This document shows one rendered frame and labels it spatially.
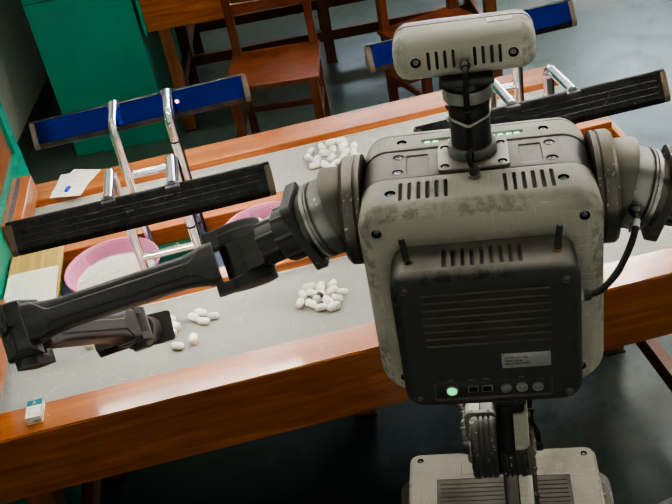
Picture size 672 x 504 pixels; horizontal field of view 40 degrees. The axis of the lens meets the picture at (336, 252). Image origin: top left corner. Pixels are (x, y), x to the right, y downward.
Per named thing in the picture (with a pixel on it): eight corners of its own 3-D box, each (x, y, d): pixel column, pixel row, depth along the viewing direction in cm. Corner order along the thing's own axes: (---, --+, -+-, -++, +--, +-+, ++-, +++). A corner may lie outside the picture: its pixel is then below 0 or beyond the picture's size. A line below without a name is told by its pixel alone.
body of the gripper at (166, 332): (124, 321, 201) (117, 320, 193) (170, 310, 201) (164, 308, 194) (131, 350, 200) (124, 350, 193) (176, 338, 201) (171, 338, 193)
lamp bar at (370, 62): (577, 26, 266) (577, 2, 262) (370, 74, 262) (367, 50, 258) (567, 17, 273) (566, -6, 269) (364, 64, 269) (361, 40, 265)
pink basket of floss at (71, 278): (187, 277, 258) (179, 249, 253) (118, 332, 242) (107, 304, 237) (125, 254, 273) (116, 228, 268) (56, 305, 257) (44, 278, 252)
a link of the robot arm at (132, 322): (37, 362, 143) (17, 297, 145) (7, 374, 145) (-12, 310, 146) (161, 346, 185) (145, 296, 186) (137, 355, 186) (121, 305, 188)
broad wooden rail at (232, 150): (567, 127, 313) (565, 77, 303) (42, 251, 302) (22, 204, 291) (553, 112, 323) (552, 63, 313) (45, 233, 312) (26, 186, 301)
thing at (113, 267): (161, 302, 249) (155, 285, 245) (79, 322, 247) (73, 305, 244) (159, 258, 267) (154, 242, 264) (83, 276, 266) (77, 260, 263)
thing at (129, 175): (215, 248, 268) (175, 110, 243) (147, 264, 267) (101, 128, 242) (210, 216, 284) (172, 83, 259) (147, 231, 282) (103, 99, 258)
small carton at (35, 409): (43, 421, 204) (40, 415, 202) (27, 425, 203) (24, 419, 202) (45, 403, 209) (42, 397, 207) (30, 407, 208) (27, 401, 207)
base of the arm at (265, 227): (327, 269, 139) (287, 208, 133) (282, 287, 141) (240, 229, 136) (332, 237, 146) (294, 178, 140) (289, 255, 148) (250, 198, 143)
